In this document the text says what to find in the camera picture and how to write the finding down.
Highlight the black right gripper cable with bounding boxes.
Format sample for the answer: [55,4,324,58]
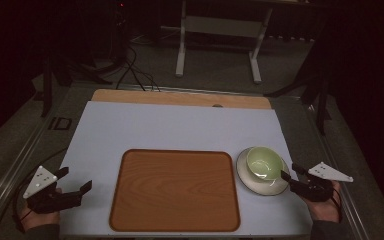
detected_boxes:
[331,190,344,224]

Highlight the black floor cables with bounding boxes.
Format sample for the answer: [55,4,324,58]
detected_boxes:
[114,41,162,93]

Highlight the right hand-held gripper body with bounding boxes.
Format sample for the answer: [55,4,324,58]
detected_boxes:
[289,161,355,203]

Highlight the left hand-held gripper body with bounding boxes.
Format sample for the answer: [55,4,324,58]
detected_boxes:
[22,165,84,215]

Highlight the black floor bracket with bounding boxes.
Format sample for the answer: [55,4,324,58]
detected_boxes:
[47,116,73,132]

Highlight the white metal table frame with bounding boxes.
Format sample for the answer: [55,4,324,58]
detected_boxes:
[174,0,275,85]

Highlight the black metal stand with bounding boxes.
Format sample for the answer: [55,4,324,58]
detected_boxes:
[39,54,115,119]
[264,58,334,137]

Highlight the person's left hand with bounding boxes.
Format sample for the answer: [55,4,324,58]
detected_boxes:
[19,187,63,232]

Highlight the pale green bowl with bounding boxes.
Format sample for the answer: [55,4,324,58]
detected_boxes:
[245,145,285,182]

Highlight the brown wooden tray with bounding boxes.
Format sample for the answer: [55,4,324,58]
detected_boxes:
[108,148,242,233]

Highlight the white plate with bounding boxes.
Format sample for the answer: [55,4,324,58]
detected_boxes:
[235,146,291,197]

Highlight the white table mat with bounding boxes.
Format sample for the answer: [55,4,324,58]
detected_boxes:
[59,100,314,239]

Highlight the person's right hand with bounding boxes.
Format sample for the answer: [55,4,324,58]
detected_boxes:
[300,180,343,224]

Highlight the metal floor rail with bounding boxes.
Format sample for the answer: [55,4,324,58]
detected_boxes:
[299,95,373,240]
[0,108,59,233]

